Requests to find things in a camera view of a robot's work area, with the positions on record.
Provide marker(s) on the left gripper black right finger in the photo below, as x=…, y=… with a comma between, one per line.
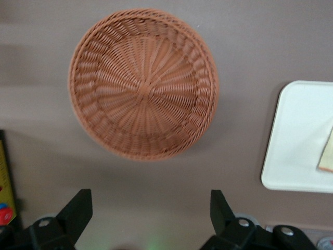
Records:
x=226, y=229

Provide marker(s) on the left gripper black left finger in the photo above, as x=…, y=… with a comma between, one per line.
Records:
x=72, y=221

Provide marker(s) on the triangular sandwich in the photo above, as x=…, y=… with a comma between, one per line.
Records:
x=327, y=153

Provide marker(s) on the beige plastic tray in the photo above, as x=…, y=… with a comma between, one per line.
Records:
x=294, y=135

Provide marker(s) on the round brown wicker basket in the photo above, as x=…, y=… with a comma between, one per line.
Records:
x=143, y=88

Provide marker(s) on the black hot food display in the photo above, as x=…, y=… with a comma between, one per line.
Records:
x=6, y=169

